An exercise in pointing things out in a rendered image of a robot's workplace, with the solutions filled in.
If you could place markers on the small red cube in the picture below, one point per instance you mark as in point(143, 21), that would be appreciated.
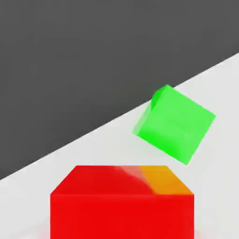
point(121, 214)

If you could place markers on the small green cube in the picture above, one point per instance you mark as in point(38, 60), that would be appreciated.
point(175, 125)

